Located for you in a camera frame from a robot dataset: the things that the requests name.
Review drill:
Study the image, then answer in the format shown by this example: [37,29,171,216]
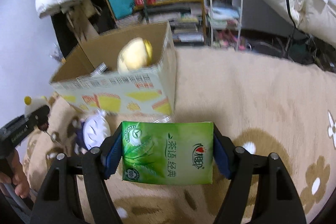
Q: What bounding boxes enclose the green tissue pack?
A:
[122,121,214,185]

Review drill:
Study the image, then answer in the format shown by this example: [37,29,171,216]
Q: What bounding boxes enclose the yellow plush toy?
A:
[117,38,153,73]

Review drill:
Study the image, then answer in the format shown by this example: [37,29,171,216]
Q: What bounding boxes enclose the person's left hand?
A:
[1,149,30,198]

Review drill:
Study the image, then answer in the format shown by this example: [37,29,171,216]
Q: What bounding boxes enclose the cardboard storage box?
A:
[50,22,177,115]

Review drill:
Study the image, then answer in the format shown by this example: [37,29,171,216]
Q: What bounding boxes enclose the beige trench coat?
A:
[66,0,99,44]

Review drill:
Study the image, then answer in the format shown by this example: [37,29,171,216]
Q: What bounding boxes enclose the stack of books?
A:
[116,12,143,28]

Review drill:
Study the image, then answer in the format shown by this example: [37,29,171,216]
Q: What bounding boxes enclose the pile of magazines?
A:
[148,10,205,43]

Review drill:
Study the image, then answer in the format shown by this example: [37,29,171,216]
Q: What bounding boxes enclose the white rolling cart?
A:
[207,0,244,50]

